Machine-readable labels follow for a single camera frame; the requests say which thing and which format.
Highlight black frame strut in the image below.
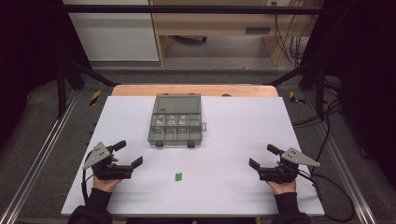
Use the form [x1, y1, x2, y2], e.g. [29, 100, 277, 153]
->
[55, 59, 120, 119]
[262, 59, 328, 119]

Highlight black curtain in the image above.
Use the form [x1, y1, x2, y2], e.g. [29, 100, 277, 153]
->
[0, 0, 92, 150]
[300, 0, 396, 181]

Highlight yellow black tape marker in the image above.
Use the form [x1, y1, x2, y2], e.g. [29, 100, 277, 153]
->
[89, 90, 103, 106]
[289, 91, 306, 105]

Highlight bundle of hanging cables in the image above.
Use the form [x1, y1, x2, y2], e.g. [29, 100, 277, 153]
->
[273, 0, 316, 68]

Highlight white cabinet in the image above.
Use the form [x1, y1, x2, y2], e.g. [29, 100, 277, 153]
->
[63, 0, 161, 62]

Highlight black horizontal frame bar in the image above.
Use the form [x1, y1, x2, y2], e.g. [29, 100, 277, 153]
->
[62, 4, 325, 15]

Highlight wooden desk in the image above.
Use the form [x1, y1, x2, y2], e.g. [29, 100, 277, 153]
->
[148, 0, 314, 67]

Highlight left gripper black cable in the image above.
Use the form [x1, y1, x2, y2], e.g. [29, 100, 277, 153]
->
[80, 148, 96, 204]

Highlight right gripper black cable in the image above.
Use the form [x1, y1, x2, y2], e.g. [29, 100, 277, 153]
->
[297, 169, 356, 224]

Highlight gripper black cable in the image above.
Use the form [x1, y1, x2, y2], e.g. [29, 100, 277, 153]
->
[297, 169, 356, 224]
[80, 148, 96, 204]

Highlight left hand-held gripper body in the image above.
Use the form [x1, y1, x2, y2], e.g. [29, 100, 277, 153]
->
[82, 141, 134, 181]

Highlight aluminium rail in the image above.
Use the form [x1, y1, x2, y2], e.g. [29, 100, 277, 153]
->
[303, 91, 377, 224]
[0, 90, 80, 224]

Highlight person's right hand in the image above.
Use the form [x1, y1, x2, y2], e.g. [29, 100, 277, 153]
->
[266, 161, 297, 196]

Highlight black floor cables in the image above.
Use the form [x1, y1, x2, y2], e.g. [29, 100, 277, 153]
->
[290, 77, 344, 166]

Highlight group of small white parts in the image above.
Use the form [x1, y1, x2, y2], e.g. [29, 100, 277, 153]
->
[154, 114, 190, 126]

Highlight white table cover board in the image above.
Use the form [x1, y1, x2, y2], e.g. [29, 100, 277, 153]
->
[61, 94, 326, 217]

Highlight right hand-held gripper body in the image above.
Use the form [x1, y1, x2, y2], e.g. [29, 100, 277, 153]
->
[258, 147, 321, 184]

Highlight grey transparent compartment box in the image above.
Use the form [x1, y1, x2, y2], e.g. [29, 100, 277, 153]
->
[148, 92, 207, 148]

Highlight person's left hand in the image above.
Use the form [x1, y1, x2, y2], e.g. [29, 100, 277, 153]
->
[92, 156, 123, 193]

